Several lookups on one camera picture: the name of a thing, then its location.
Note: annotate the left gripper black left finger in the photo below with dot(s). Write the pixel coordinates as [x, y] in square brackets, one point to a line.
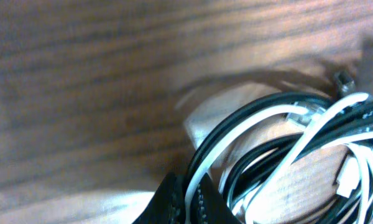
[167, 205]

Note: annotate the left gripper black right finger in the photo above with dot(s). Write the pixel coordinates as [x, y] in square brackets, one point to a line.
[210, 208]

